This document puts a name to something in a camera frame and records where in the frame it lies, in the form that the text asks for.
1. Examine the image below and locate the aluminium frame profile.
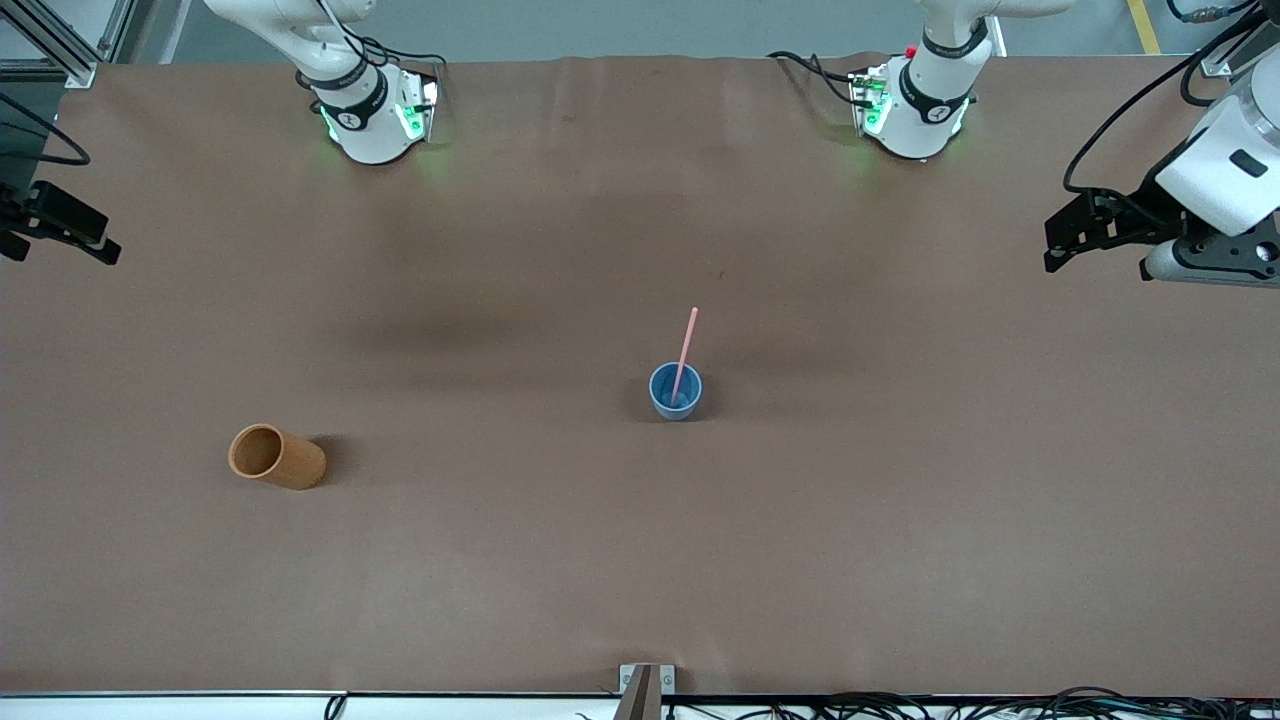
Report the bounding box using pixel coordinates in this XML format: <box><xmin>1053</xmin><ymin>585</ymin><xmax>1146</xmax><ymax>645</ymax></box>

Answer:
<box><xmin>1196</xmin><ymin>0</ymin><xmax>1280</xmax><ymax>80</ymax></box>
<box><xmin>0</xmin><ymin>0</ymin><xmax>138</xmax><ymax>91</ymax></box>

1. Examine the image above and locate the white table edge rail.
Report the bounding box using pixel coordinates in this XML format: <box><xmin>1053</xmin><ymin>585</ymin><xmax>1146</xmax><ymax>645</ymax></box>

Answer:
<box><xmin>0</xmin><ymin>690</ymin><xmax>1280</xmax><ymax>720</ymax></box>

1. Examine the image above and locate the base connector plate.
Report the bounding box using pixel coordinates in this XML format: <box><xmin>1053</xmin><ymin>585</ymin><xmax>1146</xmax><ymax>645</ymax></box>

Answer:
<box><xmin>395</xmin><ymin>72</ymin><xmax>443</xmax><ymax>143</ymax></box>
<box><xmin>848</xmin><ymin>65</ymin><xmax>891</xmax><ymax>138</ymax></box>

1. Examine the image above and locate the black cable bundle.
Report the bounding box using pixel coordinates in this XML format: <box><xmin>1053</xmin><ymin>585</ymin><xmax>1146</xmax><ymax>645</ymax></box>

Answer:
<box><xmin>660</xmin><ymin>686</ymin><xmax>1280</xmax><ymax>720</ymax></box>

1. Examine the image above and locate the metal bracket with pole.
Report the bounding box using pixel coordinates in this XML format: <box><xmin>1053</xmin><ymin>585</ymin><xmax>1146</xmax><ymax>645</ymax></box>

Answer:
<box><xmin>612</xmin><ymin>663</ymin><xmax>677</xmax><ymax>720</ymax></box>

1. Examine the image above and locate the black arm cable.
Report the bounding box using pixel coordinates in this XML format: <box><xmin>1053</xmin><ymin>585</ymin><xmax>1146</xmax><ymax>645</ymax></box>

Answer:
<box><xmin>1062</xmin><ymin>0</ymin><xmax>1263</xmax><ymax>197</ymax></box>
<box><xmin>0</xmin><ymin>92</ymin><xmax>92</xmax><ymax>168</ymax></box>

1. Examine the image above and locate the black left base cable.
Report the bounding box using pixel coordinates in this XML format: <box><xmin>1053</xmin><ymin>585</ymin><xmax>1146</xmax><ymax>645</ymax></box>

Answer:
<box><xmin>767</xmin><ymin>50</ymin><xmax>863</xmax><ymax>107</ymax></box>

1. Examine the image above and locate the brown table mat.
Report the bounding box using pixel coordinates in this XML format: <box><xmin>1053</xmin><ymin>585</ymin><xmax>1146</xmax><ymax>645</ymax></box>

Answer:
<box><xmin>0</xmin><ymin>52</ymin><xmax>1280</xmax><ymax>698</ymax></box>

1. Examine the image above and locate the left base connector plate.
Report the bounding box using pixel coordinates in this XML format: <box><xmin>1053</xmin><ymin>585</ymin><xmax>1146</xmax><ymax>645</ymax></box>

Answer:
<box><xmin>848</xmin><ymin>65</ymin><xmax>891</xmax><ymax>138</ymax></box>

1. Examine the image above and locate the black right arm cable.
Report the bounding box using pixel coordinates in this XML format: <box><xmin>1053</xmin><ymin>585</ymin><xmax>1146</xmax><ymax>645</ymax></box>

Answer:
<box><xmin>0</xmin><ymin>92</ymin><xmax>92</xmax><ymax>168</ymax></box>

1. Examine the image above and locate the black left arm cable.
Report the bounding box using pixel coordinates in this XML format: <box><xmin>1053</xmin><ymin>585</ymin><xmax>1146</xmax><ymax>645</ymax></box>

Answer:
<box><xmin>1062</xmin><ymin>0</ymin><xmax>1263</xmax><ymax>197</ymax></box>

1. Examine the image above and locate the right base connector plate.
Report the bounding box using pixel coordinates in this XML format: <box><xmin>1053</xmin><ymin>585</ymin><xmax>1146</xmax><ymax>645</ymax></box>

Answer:
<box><xmin>395</xmin><ymin>72</ymin><xmax>443</xmax><ymax>143</ymax></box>

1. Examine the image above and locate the blue cup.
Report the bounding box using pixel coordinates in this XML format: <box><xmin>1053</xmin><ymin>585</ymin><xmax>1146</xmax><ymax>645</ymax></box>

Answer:
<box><xmin>648</xmin><ymin>362</ymin><xmax>704</xmax><ymax>422</ymax></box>

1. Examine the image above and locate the orange cylindrical cup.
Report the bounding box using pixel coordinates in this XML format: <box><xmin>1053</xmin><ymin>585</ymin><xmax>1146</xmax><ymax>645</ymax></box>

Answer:
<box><xmin>228</xmin><ymin>424</ymin><xmax>328</xmax><ymax>491</ymax></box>

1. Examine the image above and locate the pink chopstick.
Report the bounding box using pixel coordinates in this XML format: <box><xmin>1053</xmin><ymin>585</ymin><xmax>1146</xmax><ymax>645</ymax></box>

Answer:
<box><xmin>670</xmin><ymin>307</ymin><xmax>700</xmax><ymax>406</ymax></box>

